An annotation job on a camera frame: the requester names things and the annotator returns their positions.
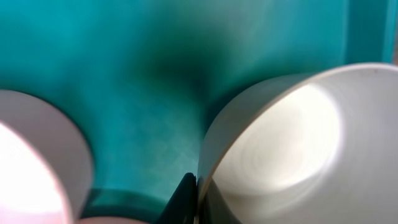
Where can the grey bowl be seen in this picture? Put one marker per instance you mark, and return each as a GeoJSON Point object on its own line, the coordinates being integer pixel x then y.
{"type": "Point", "coordinates": [307, 148]}

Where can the teal serving tray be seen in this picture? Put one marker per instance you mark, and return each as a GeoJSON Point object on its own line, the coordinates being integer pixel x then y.
{"type": "Point", "coordinates": [144, 79]}

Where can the small pink bowl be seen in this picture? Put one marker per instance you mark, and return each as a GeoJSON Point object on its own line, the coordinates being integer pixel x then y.
{"type": "Point", "coordinates": [46, 164]}

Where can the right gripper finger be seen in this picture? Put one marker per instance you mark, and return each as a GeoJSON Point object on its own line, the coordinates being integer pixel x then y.
{"type": "Point", "coordinates": [182, 206]}

